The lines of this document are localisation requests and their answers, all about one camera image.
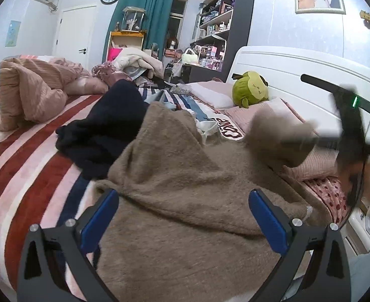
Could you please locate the dark bookshelf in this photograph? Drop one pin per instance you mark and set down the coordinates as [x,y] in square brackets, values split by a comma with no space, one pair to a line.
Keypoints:
[238,31]

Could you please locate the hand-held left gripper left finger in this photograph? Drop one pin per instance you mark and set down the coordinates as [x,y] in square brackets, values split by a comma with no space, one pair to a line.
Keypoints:
[99,221]

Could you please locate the dark navy garment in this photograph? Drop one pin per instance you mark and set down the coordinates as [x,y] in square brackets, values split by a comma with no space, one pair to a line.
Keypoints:
[109,125]

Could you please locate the small wall poster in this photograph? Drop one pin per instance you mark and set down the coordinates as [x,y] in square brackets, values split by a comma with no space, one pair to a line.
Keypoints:
[13,33]

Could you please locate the yellow cabinet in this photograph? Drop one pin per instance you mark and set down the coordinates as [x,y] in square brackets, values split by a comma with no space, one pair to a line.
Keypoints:
[126,37]

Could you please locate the white handbag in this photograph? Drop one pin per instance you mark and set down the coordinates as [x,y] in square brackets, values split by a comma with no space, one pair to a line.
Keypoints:
[189,57]

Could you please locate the white bed headboard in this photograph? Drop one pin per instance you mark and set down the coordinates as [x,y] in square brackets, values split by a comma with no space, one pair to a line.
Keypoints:
[282,69]

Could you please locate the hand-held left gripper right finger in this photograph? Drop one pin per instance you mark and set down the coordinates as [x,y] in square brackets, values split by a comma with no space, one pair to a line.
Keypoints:
[267,223]

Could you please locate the pink brown quilt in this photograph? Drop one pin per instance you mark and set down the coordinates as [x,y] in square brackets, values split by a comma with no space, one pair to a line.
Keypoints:
[30,91]

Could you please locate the dark desk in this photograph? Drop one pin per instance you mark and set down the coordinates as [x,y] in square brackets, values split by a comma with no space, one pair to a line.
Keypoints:
[200,72]

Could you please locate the red striped blanket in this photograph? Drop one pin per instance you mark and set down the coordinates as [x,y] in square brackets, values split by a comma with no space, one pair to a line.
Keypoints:
[30,166]

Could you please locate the beige clothes pile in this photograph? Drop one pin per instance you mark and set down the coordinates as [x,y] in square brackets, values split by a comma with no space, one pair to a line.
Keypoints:
[141,61]

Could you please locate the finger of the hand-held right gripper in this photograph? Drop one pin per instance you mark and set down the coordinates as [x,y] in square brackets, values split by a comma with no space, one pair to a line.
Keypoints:
[328,141]

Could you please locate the glass display case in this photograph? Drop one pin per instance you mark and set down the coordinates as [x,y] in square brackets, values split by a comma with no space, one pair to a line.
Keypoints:
[134,19]

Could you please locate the blue striped clothes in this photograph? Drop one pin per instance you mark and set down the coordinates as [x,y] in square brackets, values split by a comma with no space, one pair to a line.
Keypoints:
[188,103]

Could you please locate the window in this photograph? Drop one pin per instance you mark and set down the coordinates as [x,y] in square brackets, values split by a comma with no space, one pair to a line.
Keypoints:
[178,15]

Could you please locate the shiny pink jacket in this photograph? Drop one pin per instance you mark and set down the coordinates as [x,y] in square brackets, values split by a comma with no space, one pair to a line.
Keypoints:
[112,75]

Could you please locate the guitar headstock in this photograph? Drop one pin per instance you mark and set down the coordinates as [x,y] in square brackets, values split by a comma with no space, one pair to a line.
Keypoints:
[368,16]

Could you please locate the pale pink pillow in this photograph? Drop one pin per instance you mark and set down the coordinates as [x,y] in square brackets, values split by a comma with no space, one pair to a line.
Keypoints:
[210,94]

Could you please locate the brown fleece garment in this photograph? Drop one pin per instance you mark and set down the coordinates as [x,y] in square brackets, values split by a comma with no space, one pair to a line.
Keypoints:
[188,201]

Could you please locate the pink striped pillow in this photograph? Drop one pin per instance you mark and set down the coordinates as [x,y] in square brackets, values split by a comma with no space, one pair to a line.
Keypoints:
[241,113]

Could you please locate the teal curtain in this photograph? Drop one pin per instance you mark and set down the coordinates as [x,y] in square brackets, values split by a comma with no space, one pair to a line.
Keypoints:
[147,12]

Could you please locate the white door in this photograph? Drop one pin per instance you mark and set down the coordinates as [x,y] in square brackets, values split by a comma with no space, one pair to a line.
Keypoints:
[74,34]

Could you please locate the mannequin head with wig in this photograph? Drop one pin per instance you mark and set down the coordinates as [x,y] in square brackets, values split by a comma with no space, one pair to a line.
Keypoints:
[172,43]

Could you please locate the green plush toy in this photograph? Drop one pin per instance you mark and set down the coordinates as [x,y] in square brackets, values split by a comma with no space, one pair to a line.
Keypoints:
[249,88]

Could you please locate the red dotted bed sheet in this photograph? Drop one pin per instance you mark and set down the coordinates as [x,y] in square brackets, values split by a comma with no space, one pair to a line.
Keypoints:
[329,195]

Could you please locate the white cloth with red letters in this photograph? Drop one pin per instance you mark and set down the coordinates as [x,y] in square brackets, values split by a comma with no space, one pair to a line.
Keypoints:
[229,127]

